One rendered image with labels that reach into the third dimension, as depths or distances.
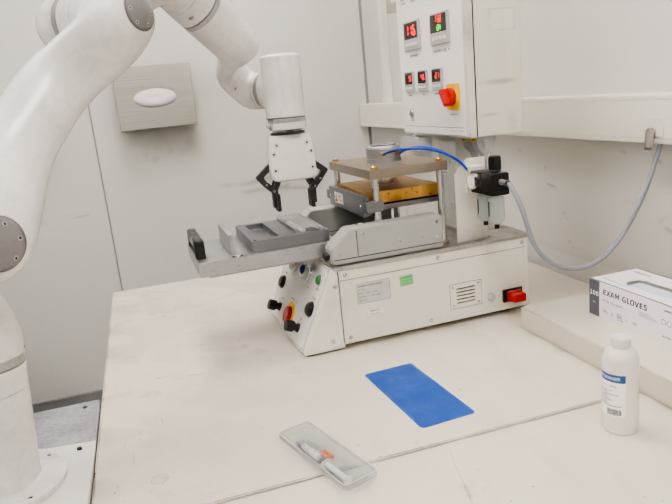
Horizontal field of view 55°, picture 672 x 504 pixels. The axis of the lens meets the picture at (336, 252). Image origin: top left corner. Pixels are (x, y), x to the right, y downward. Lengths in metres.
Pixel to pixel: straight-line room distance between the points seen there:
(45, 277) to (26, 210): 2.02
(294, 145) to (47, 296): 1.79
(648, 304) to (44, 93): 1.03
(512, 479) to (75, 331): 2.34
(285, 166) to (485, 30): 0.50
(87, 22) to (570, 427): 0.92
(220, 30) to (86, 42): 0.31
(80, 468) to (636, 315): 0.97
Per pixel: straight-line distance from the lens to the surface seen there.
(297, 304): 1.44
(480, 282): 1.45
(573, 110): 1.65
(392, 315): 1.37
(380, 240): 1.33
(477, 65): 1.40
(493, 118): 1.42
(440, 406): 1.11
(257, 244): 1.32
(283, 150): 1.38
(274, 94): 1.37
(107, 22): 1.01
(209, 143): 2.86
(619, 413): 1.04
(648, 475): 0.98
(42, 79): 1.01
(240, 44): 1.27
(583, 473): 0.96
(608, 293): 1.33
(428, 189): 1.42
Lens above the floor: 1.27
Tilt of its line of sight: 14 degrees down
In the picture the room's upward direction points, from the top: 6 degrees counter-clockwise
